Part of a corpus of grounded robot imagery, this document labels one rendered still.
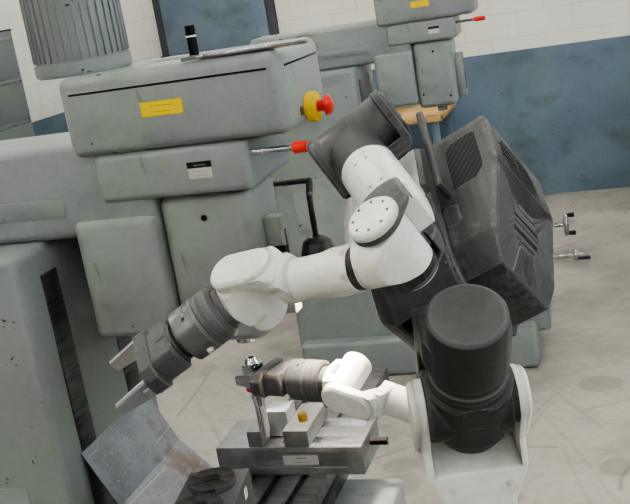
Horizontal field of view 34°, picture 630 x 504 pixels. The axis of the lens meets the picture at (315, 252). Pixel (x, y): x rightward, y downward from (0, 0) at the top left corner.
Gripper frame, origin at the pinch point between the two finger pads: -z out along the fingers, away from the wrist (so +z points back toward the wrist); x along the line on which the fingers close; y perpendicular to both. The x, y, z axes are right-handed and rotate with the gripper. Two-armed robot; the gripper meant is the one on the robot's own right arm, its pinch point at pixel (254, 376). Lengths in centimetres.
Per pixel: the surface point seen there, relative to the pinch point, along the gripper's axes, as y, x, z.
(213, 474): 6.1, 31.2, 10.3
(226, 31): -54, -563, -399
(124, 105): -63, 15, -7
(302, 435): 16.0, -5.1, 6.2
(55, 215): -42, 19, -29
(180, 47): -47, -552, -443
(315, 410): 14.8, -15.2, 3.8
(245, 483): 8.2, 29.4, 16.1
